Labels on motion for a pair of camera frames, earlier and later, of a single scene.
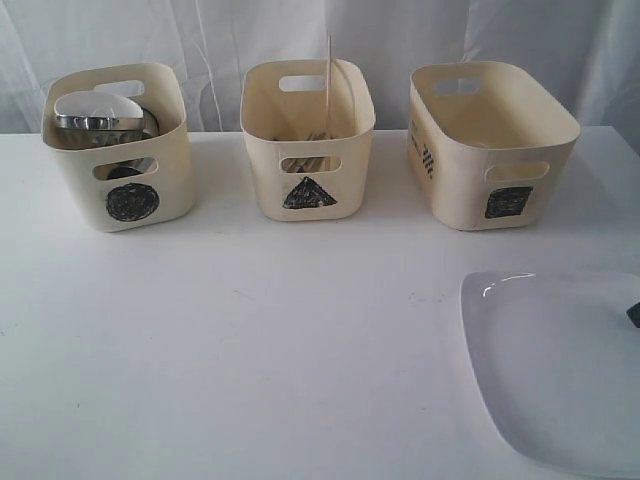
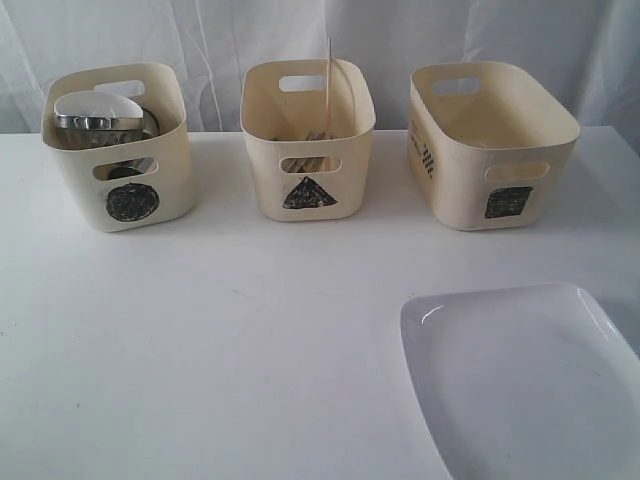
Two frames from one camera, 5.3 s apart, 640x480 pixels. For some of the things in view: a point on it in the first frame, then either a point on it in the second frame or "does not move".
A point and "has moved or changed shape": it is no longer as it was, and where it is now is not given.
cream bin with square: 491,147 does not move
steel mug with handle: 138,166 does not move
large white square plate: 560,359 has moved or changed shape
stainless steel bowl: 87,131 does not move
